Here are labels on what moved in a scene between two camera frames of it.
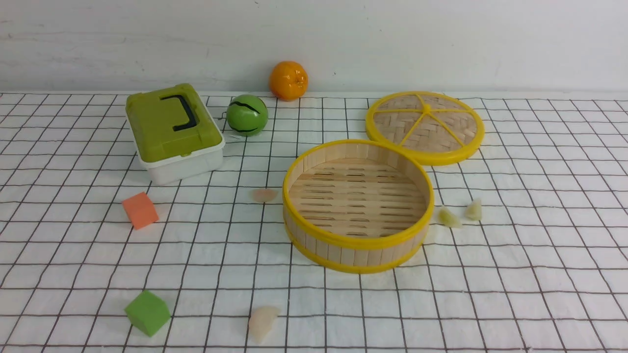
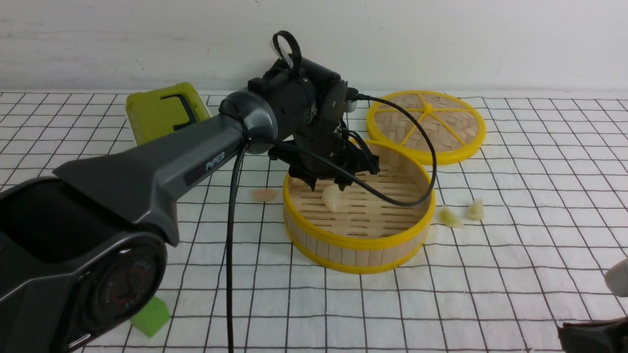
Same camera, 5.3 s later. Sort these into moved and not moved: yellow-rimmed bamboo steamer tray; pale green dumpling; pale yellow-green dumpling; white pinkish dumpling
Moved: white pinkish dumpling
Not moved: pale yellow-green dumpling; pale green dumpling; yellow-rimmed bamboo steamer tray
